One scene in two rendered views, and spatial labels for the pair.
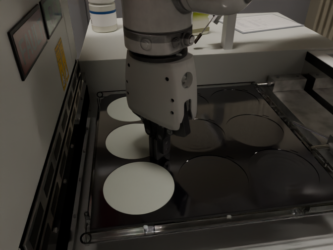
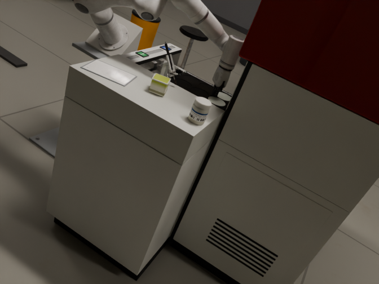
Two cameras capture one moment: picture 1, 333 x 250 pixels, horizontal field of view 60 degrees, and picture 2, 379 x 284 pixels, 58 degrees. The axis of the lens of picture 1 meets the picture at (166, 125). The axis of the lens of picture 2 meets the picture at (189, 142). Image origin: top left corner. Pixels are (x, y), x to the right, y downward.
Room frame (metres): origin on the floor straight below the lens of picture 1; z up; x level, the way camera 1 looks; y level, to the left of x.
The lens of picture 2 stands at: (1.98, 0.69, 1.60)
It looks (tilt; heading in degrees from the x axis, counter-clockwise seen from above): 30 degrees down; 204
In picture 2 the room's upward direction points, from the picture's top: 22 degrees clockwise
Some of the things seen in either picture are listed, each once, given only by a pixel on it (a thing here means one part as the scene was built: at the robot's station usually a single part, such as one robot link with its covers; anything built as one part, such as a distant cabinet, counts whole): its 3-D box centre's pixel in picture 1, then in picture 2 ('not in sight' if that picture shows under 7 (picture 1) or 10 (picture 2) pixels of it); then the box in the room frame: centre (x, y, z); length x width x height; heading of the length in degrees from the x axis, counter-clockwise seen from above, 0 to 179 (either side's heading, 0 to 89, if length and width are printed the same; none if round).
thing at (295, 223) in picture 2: not in sight; (262, 194); (0.14, 0.48, 0.41); 0.82 x 0.70 x 0.82; 8
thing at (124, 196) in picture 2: not in sight; (151, 158); (0.50, -0.15, 0.41); 0.96 x 0.64 x 0.82; 8
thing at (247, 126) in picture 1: (195, 135); (199, 92); (0.41, -0.05, 0.90); 0.34 x 0.34 x 0.01; 8
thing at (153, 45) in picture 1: (159, 36); (227, 64); (0.36, 0.01, 1.09); 0.09 x 0.08 x 0.03; 49
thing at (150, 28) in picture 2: not in sight; (140, 36); (-1.46, -1.98, 0.28); 0.37 x 0.36 x 0.57; 5
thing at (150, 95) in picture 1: (158, 82); (222, 75); (0.36, 0.01, 1.03); 0.10 x 0.07 x 0.11; 49
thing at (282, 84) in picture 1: (286, 82); not in sight; (0.63, -0.29, 0.89); 0.08 x 0.03 x 0.03; 98
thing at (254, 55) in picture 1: (198, 56); (146, 103); (0.81, -0.09, 0.89); 0.62 x 0.35 x 0.14; 98
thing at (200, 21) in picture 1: (191, 19); (159, 85); (0.79, -0.07, 1.00); 0.07 x 0.07 x 0.07; 26
